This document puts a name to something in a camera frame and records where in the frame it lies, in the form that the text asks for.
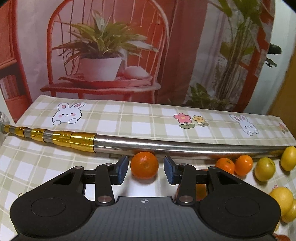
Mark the black metal stand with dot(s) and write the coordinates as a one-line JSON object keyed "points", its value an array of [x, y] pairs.
{"points": [[274, 50]]}

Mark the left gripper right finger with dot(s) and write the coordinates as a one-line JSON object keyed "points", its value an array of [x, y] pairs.
{"points": [[231, 209]]}

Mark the printed room backdrop cloth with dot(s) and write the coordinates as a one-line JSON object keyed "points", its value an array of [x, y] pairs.
{"points": [[200, 54]]}

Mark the telescopic steel rod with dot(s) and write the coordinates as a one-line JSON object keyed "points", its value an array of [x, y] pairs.
{"points": [[96, 143]]}

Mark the wooden board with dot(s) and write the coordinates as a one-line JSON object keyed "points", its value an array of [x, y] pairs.
{"points": [[283, 104]]}

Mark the orange tangerine small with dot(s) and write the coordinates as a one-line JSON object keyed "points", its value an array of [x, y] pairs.
{"points": [[226, 165]]}

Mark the large yellow lemon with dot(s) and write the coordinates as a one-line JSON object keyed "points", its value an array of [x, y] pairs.
{"points": [[288, 158]]}

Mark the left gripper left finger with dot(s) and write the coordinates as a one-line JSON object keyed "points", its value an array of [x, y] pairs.
{"points": [[67, 201]]}

